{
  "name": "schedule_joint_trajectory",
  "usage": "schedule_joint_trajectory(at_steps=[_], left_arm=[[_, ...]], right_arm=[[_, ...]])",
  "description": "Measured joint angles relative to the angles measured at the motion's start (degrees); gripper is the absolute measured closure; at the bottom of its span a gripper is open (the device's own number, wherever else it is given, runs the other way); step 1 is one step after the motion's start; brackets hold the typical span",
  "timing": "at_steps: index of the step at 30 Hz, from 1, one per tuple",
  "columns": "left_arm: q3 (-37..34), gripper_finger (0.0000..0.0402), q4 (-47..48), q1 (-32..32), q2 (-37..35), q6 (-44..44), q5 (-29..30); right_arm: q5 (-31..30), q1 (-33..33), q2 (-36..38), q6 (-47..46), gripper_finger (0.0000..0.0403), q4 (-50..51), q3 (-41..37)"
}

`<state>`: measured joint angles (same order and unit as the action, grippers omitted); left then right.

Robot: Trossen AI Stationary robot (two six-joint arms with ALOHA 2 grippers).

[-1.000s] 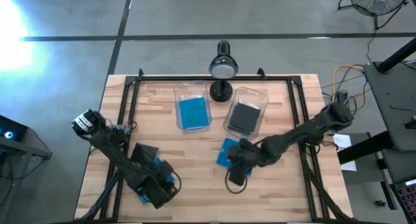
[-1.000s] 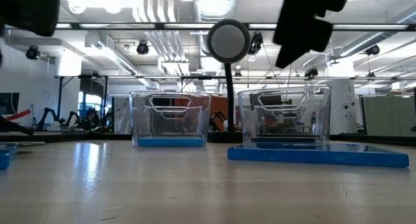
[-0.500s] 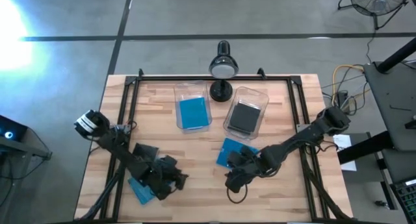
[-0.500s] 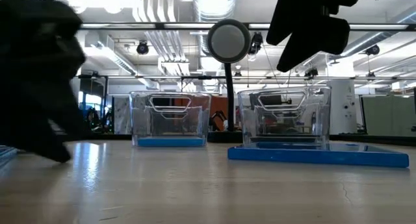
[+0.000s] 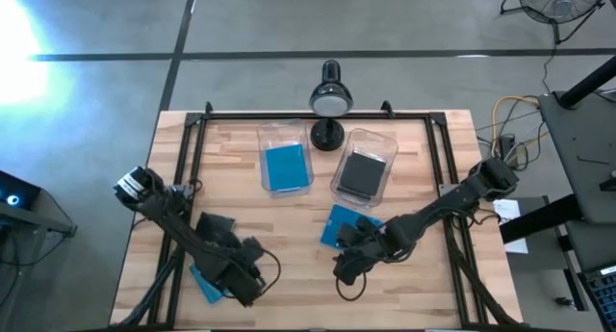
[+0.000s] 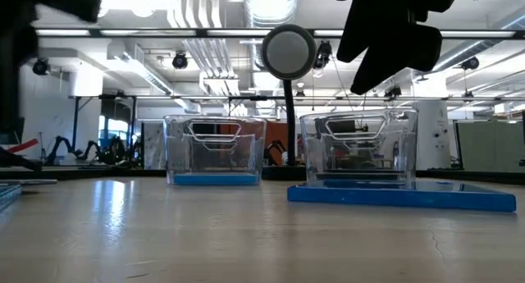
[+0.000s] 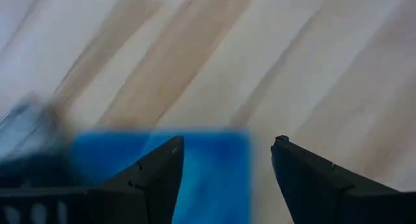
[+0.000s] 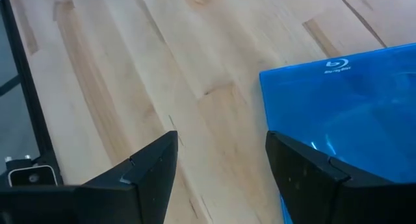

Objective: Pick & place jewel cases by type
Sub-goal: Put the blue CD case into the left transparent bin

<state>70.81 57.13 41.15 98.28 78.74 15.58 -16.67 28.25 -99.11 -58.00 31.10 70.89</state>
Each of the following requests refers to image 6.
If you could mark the white round pillar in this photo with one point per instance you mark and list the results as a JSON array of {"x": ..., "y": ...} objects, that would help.
[{"x": 432, "y": 131}]

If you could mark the orange partition panel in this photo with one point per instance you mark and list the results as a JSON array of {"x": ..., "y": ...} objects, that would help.
[{"x": 277, "y": 135}]

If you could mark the black background robot arm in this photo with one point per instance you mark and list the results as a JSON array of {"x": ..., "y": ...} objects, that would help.
[{"x": 74, "y": 149}]

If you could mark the blue jewel case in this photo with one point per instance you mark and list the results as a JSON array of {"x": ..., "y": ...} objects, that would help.
[{"x": 8, "y": 194}]

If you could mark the black overhead light bar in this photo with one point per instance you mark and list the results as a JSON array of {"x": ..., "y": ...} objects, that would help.
[{"x": 164, "y": 33}]

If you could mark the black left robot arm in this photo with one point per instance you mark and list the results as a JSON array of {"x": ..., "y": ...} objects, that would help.
[{"x": 10, "y": 90}]

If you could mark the black desk lamp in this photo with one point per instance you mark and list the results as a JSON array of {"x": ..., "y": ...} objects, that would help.
[{"x": 289, "y": 51}]

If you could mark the silver ventilation duct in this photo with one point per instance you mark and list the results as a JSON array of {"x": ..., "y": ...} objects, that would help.
[{"x": 270, "y": 6}]

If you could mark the grey-green partition panel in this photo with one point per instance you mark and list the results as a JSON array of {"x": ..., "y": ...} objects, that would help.
[{"x": 490, "y": 143}]

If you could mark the clear plastic bin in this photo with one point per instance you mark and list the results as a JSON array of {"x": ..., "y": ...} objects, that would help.
[
  {"x": 361, "y": 151},
  {"x": 213, "y": 156}
]

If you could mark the black ceiling spotlight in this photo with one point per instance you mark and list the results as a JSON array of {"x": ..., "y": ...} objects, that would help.
[
  {"x": 180, "y": 60},
  {"x": 470, "y": 63},
  {"x": 324, "y": 53},
  {"x": 40, "y": 66}
]

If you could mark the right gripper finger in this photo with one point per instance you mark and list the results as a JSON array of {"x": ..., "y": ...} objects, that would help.
[
  {"x": 369, "y": 28},
  {"x": 410, "y": 53}
]

